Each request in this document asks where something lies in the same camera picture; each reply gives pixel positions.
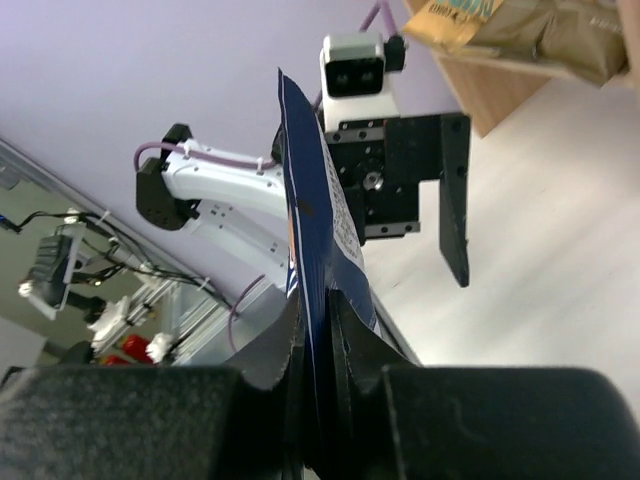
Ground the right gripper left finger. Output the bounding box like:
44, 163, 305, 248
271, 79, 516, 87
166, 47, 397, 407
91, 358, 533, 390
1, 298, 304, 479

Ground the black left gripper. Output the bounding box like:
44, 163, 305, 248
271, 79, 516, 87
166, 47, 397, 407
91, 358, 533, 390
325, 113, 471, 288

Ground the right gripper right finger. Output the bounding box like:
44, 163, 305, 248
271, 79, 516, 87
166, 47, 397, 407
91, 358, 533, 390
329, 291, 639, 479

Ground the yellow kettle chips bag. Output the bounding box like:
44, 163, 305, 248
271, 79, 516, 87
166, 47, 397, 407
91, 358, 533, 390
402, 0, 556, 54

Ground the blue Burts bag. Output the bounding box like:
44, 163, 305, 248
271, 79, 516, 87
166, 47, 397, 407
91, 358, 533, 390
278, 72, 381, 459

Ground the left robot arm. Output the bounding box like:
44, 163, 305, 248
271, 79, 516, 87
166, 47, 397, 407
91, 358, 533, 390
134, 113, 470, 287

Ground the wooden two-tier shelf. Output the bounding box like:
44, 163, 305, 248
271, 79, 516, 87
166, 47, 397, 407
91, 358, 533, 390
404, 1, 639, 136

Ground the background equipment clutter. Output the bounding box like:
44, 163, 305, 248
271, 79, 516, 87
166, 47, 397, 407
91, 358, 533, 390
0, 209, 236, 369

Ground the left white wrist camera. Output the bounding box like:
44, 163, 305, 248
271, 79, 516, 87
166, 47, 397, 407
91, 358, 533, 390
319, 32, 406, 132

